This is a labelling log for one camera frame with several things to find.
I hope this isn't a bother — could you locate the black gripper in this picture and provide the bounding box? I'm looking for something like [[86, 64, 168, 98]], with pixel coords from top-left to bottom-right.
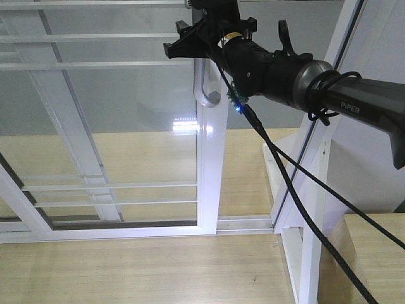
[[164, 1, 297, 98]]

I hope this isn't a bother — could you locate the grey door handle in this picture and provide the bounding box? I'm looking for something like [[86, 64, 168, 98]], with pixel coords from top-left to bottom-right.
[[193, 58, 221, 108]]

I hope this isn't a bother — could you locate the white sliding glass door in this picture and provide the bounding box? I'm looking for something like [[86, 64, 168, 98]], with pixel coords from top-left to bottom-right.
[[1, 1, 228, 243]]

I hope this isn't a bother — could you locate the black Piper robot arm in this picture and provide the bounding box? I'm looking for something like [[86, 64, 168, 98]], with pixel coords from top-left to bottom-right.
[[164, 1, 404, 169]]

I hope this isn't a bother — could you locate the light wooden platform board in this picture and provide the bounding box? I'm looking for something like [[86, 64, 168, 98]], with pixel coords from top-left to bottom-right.
[[0, 126, 301, 304]]

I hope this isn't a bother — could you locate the light wooden box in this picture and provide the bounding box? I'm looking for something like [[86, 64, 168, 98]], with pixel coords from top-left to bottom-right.
[[318, 214, 404, 303]]

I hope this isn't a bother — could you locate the black braided cable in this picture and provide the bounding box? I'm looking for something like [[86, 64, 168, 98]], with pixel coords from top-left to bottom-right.
[[218, 18, 379, 304]]

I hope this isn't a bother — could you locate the white door frame jamb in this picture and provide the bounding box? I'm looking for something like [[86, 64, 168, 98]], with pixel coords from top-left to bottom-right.
[[270, 0, 405, 235]]

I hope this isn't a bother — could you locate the white support post with bracket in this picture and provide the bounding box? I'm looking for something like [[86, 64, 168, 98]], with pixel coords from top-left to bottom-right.
[[263, 133, 330, 303]]

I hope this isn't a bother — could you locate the thin black cable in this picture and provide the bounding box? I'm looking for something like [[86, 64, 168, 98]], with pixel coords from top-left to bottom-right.
[[243, 71, 405, 250]]

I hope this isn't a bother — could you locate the aluminium floor track rail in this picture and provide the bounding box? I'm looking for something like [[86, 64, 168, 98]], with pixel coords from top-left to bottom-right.
[[216, 215, 273, 235]]

